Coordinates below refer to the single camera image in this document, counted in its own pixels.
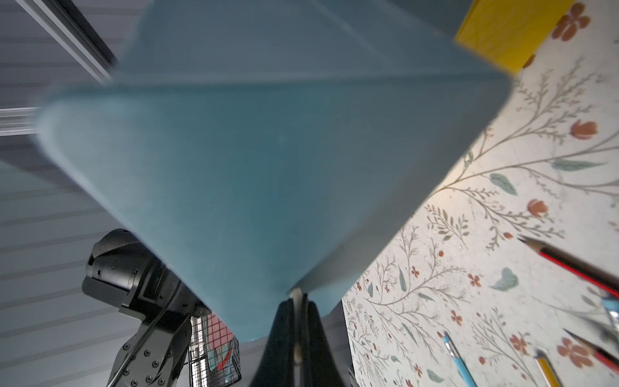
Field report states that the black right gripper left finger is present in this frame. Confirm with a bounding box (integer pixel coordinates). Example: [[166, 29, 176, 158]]
[[250, 299, 296, 387]]

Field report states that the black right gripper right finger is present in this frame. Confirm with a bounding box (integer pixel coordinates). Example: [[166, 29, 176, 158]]
[[301, 298, 345, 387]]

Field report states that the teal drawer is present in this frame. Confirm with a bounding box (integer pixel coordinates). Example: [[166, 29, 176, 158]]
[[35, 1, 512, 341]]

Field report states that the red black pencil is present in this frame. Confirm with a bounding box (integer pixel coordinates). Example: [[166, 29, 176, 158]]
[[517, 236, 618, 298], [565, 330, 619, 374]]

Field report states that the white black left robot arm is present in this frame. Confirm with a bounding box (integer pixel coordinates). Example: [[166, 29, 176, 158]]
[[82, 228, 211, 386]]

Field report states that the yellow lower drawer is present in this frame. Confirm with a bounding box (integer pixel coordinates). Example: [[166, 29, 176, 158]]
[[455, 0, 572, 76]]

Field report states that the light blue pencil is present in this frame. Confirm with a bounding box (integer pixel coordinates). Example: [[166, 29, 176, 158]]
[[602, 295, 619, 336], [443, 332, 477, 387]]

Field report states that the yellow pencil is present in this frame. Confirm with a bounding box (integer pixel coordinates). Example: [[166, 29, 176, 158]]
[[534, 349, 563, 387]]

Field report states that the floral patterned table mat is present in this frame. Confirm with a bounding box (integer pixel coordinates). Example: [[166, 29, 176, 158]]
[[343, 1, 618, 386]]

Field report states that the black wire wall basket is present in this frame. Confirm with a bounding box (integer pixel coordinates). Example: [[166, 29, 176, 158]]
[[188, 313, 242, 387]]

